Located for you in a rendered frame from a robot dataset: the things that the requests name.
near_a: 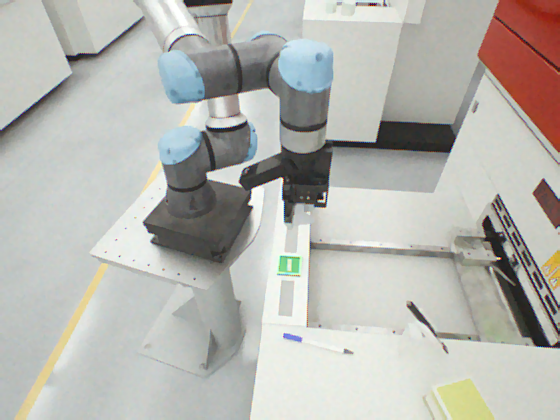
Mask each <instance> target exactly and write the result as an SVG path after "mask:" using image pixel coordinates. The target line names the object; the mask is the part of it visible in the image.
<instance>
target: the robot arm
mask: <svg viewBox="0 0 560 420"><path fill-rule="evenodd" d="M131 1H132V2H133V3H135V4H136V6H137V7H139V8H141V11H142V13H143V14H144V16H145V18H146V21H147V23H148V24H149V26H150V28H151V31H152V33H153V34H154V36H155V38H156V41H157V43H158V44H159V46H160V48H161V51H162V54H160V56H159V58H158V65H159V74H160V78H161V81H162V84H163V87H164V91H165V94H166V95H167V98H168V99H169V101H170V102H171V103H173V104H174V105H179V104H187V103H195V104H196V103H200V102H201V101H202V100H207V107H208V111H209V117H208V118H207V120H206V122H205V124H206V130H205V131H200V130H199V129H198V128H196V127H195V126H178V127H175V128H173V129H171V130H169V131H168V132H166V133H164V134H163V136H162V138H160V140H159V143H158V149H159V158H160V160H161V165H162V167H163V171H164V174H165V177H166V184H167V187H166V198H165V201H166V208H167V210H168V211H169V212H170V213H171V215H173V216H176V217H179V218H185V219H190V218H196V217H199V216H204V215H205V214H207V213H208V212H210V210H212V209H213V208H214V206H215V203H216V196H215V193H216V192H215V189H214V188H213V187H212V186H211V185H210V181H209V180H208V178H207V173H209V172H211V171H215V170H222V169H225V168H227V167H231V166H234V165H240V164H242V163H246V162H249V161H251V160H252V159H253V158H254V157H255V155H256V153H257V134H256V133H255V130H256V129H255V127H254V125H253V124H252V123H251V121H248V120H247V118H246V115H245V114H243V113H241V112H240V101H239V94H240V93H244V92H253V91H257V90H263V89H269V90H270V91H272V92H273V93H274V94H275V95H276V96H277V97H279V98H280V151H281V152H280V153H277V154H275V155H274V156H271V157H268V158H266V159H263V160H262V161H260V162H257V163H254V164H251V165H250V166H248V167H246V168H244V169H243V170H242V172H241V175H240V177H239V184H240V185H241V186H242V187H243V188H244V190H245V191H249V190H250V189H253V188H255V187H257V186H262V185H264V184H266V183H268V182H270V181H273V180H277V179H279V178H282V179H283V182H282V201H284V223H285V225H286V227H287V228H288V229H290V230H292V227H293V226H296V225H304V224H311V223H313V222H315V217H314V216H310V215H309V214H307V213H305V212H310V211H312V210H315V207H317V208H327V202H328V189H329V175H330V169H331V163H332V157H333V140H326V133H327V116H328V108H329V101H330V94H331V83H332V81H333V70H332V67H333V51H332V50H331V47H330V46H329V45H326V44H325V43H324V42H321V41H316V40H312V39H296V40H292V41H290V42H288V41H287V40H286V39H284V38H283V37H281V35H279V34H273V33H271V32H270V31H259V32H257V33H255V34H254V35H252V36H251V37H250V38H249V39H248V40H247V41H244V42H238V43H231V31H230V25H229V19H228V12H229V10H230V9H231V8H232V5H233V1H232V0H131ZM324 192H326V198H325V203H324V202H319V200H323V199H324Z"/></svg>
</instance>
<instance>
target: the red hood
mask: <svg viewBox="0 0 560 420"><path fill-rule="evenodd" d="M478 58H479V59H480V60H481V61H482V62H483V63H484V65H485V66H486V67H487V68H488V70H489V71H490V72H491V73H492V75H494V76H495V78H496V80H497V81H499V82H500V85H501V86H503V87H504V88H505V90H506V92H508V93H509V95H510V96H511V97H512V98H513V99H514V101H515V102H517V104H518V106H519V107H520V108H522V111H523V112H524V113H526V114H527V116H528V118H529V119H531V121H532V122H533V123H534V124H535V126H536V127H537V128H538V129H539V131H540V132H541V133H542V134H543V135H544V136H545V138H546V139H547V140H548V141H549V142H550V143H551V145H552V146H553V147H554V148H555V149H556V151H557V152H558V153H559V154H560V0H499V2H498V4H497V6H496V8H495V12H494V16H493V17H492V19H491V21H490V23H489V27H488V29H487V32H486V33H485V36H484V38H483V42H482V44H481V46H480V49H479V50H478Z"/></svg>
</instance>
